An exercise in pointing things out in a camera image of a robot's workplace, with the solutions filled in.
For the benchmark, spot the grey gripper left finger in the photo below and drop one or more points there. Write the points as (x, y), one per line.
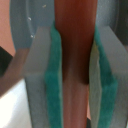
(43, 77)

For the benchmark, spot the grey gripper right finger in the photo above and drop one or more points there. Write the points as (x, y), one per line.
(108, 81)

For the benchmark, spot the brown toy sausage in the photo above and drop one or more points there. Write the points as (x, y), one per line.
(75, 20)

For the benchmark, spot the pink toy stove board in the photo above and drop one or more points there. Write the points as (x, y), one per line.
(11, 61)

